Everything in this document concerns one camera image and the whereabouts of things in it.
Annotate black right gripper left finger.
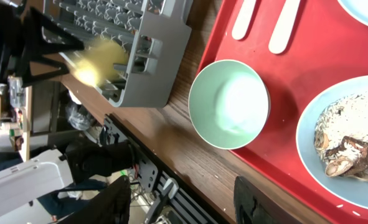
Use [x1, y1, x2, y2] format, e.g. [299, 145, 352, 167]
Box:
[59, 175, 131, 224]

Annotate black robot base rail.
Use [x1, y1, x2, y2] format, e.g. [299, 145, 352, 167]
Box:
[100, 114, 227, 224]

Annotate small light blue bowl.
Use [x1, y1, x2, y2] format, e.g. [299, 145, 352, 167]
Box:
[296, 75, 368, 209]

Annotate red plastic tray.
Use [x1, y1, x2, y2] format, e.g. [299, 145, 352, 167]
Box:
[201, 1, 368, 223]

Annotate white plastic spoon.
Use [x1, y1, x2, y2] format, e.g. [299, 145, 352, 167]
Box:
[268, 0, 300, 54]

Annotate yellow plastic cup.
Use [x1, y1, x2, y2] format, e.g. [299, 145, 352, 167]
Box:
[68, 39, 129, 86]

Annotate white plastic fork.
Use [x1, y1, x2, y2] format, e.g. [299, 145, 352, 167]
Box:
[232, 0, 257, 40]

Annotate mint green bowl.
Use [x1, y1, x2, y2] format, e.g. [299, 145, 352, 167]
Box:
[188, 59, 271, 150]

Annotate grey dishwasher rack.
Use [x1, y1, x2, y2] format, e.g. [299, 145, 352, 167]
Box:
[43, 0, 193, 108]

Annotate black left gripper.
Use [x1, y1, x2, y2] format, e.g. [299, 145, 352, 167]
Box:
[0, 2, 85, 88]

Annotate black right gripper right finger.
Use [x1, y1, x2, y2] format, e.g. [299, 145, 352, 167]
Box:
[234, 176, 300, 224]

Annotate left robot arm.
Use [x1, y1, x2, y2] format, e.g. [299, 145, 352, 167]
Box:
[0, 3, 135, 223]

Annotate large light blue plate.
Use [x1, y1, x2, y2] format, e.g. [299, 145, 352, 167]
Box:
[338, 0, 368, 26]

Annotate food scraps with rice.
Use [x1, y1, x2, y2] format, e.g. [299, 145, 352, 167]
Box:
[314, 92, 368, 182]

